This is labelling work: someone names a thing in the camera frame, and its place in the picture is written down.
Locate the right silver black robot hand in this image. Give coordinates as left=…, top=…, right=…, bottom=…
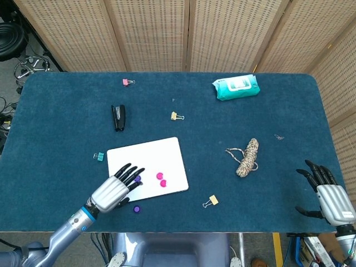
left=295, top=159, right=356, bottom=226

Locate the green wet wipes pack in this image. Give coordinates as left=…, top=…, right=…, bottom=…
left=211, top=75, right=261, bottom=102

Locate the blue carpet table cover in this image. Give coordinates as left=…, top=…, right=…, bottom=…
left=1, top=72, right=354, bottom=233

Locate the white magnetic board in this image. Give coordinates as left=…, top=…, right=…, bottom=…
left=106, top=136, right=190, bottom=203

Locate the camouflage rope bundle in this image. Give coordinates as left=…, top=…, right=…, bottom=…
left=225, top=138, right=260, bottom=178

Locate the grey blue robot torso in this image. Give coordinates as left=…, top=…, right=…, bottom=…
left=107, top=232, right=245, bottom=267

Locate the tangle of floor cables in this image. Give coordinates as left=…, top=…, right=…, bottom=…
left=0, top=96, right=17, bottom=140

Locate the large yellow binder clip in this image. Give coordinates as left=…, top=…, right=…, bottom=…
left=202, top=195, right=219, bottom=209

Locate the black stapler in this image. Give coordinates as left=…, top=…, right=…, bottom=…
left=111, top=104, right=126, bottom=132

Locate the dark cable bundle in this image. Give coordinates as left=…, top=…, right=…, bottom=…
left=90, top=233, right=113, bottom=265

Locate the black stool chrome base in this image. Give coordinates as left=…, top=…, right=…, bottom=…
left=0, top=21, right=53, bottom=94

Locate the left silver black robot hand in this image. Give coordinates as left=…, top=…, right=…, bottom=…
left=90, top=163, right=146, bottom=214

